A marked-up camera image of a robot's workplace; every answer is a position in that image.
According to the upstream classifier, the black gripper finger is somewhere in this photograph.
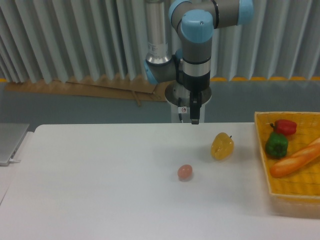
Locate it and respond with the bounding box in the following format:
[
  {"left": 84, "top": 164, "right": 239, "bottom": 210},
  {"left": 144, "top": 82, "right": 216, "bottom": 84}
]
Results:
[
  {"left": 191, "top": 92, "right": 202, "bottom": 125},
  {"left": 189, "top": 92, "right": 197, "bottom": 120}
]

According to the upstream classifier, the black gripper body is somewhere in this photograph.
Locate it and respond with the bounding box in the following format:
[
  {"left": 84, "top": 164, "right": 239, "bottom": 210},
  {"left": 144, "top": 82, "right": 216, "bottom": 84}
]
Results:
[{"left": 176, "top": 58, "right": 211, "bottom": 93}]

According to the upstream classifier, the orange toy baguette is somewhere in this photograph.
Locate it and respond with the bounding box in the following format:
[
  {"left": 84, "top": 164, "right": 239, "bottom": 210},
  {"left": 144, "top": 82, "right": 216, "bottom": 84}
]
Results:
[{"left": 269, "top": 138, "right": 320, "bottom": 178}]

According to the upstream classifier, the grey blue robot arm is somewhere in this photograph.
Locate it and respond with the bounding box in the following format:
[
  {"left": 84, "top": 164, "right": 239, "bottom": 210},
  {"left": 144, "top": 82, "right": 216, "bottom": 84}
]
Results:
[{"left": 143, "top": 0, "right": 254, "bottom": 125}]

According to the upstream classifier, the brown cardboard sheet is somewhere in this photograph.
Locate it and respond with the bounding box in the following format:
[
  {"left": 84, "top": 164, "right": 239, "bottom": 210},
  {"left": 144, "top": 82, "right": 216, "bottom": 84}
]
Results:
[{"left": 4, "top": 76, "right": 169, "bottom": 106}]

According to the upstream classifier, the yellow toy bell pepper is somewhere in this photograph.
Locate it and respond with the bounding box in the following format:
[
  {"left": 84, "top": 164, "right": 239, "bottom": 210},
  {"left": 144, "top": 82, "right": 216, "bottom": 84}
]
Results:
[{"left": 210, "top": 132, "right": 235, "bottom": 160}]

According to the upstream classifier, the brown toy egg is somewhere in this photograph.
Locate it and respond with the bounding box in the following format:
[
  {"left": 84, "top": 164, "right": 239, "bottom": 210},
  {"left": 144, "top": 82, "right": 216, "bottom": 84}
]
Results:
[{"left": 177, "top": 164, "right": 193, "bottom": 181}]

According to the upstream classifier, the green toy bell pepper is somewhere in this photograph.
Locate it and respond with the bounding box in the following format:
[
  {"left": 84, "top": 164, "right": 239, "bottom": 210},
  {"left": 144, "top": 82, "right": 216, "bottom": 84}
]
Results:
[{"left": 265, "top": 132, "right": 289, "bottom": 158}]

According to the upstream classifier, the red toy bell pepper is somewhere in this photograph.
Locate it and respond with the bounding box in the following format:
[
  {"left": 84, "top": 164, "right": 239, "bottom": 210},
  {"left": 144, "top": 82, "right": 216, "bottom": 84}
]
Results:
[{"left": 269, "top": 119, "right": 297, "bottom": 136}]

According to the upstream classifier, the yellow woven basket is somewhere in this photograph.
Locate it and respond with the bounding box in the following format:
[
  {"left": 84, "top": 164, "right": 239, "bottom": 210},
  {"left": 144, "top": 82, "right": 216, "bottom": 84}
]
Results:
[{"left": 254, "top": 111, "right": 320, "bottom": 219}]

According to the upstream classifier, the silver laptop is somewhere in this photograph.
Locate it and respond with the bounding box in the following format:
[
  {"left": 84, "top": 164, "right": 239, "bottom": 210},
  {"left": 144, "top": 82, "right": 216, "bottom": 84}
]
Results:
[{"left": 0, "top": 123, "right": 29, "bottom": 167}]

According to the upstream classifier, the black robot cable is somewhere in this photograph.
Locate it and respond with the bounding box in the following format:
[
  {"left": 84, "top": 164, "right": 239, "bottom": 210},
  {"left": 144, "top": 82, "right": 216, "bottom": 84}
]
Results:
[{"left": 177, "top": 97, "right": 184, "bottom": 123}]

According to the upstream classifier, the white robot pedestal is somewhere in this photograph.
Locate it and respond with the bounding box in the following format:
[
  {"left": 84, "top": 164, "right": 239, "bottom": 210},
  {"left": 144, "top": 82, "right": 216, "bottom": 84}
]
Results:
[{"left": 164, "top": 81, "right": 212, "bottom": 123}]

